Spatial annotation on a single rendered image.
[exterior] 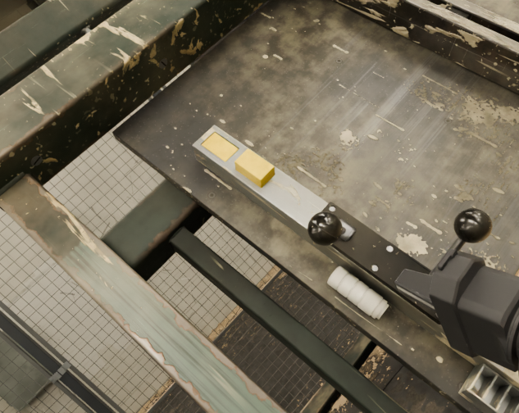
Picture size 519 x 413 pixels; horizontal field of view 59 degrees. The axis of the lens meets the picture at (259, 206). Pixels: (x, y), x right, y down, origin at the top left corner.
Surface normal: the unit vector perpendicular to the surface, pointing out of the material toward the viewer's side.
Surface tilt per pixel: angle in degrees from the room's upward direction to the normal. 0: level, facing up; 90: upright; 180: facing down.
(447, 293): 50
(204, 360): 58
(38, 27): 90
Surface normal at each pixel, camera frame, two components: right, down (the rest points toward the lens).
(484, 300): -0.45, -0.70
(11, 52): 0.36, -0.10
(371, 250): -0.05, -0.47
